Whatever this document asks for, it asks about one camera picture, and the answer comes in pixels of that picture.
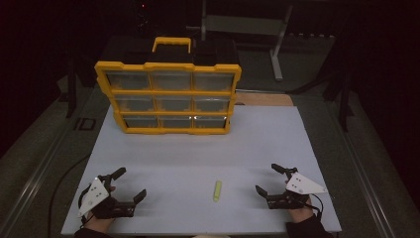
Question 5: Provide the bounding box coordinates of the yellow-green marker pen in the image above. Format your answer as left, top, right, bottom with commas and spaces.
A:
212, 179, 223, 203

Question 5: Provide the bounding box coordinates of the person's right hand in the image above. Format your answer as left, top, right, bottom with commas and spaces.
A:
289, 196, 315, 224

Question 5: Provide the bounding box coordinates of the clear plastic storage drawer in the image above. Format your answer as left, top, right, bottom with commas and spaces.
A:
193, 95, 231, 113

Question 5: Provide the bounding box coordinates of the grey metal stand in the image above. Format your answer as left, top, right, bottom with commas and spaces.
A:
185, 0, 294, 82

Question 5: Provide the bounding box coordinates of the metal floor rail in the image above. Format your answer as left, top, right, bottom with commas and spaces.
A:
0, 128, 72, 238
326, 95, 400, 238

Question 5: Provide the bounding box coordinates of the person's left hand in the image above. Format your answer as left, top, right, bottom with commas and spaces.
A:
82, 213, 116, 233

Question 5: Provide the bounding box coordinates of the right hand-held gripper black cable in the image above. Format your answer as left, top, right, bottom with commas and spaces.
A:
308, 193, 324, 222

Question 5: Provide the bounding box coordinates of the black stand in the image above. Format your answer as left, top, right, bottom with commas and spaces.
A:
321, 59, 356, 133

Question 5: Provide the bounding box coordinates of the wooden board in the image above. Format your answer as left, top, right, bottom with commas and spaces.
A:
235, 91, 295, 107

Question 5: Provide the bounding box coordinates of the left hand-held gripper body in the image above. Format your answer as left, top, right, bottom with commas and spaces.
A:
77, 174, 137, 220

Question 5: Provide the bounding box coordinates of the group of clear drawers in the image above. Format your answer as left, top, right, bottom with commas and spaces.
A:
105, 69, 236, 130

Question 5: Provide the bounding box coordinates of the yellow drawer organizer cabinet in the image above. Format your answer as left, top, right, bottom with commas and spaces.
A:
93, 36, 243, 136

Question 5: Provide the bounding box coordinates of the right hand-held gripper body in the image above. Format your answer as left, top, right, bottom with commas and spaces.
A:
266, 168, 329, 210

